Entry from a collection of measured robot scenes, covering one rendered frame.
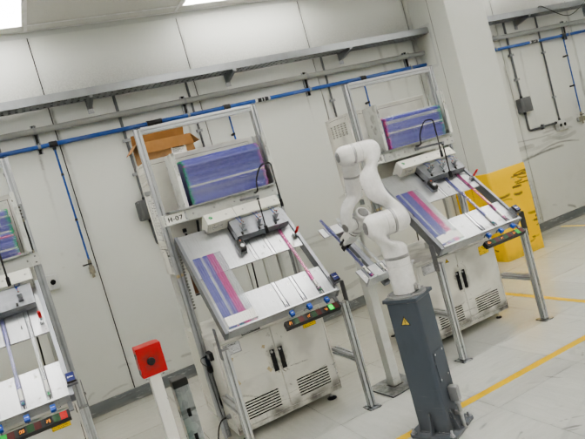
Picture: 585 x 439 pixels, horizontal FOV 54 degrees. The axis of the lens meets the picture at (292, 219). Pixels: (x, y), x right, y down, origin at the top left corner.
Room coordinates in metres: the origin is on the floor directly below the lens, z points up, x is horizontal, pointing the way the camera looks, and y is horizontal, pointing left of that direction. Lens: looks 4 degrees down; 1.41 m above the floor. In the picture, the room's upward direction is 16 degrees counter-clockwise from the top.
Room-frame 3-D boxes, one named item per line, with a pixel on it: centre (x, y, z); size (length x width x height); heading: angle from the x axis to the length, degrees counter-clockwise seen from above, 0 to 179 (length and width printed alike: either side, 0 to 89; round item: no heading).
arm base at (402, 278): (2.76, -0.44, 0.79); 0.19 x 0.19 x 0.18
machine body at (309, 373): (3.61, 0.44, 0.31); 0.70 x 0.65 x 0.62; 115
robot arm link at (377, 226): (2.75, -0.41, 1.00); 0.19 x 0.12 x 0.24; 102
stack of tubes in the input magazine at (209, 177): (3.52, 0.33, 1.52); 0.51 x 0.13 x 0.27; 115
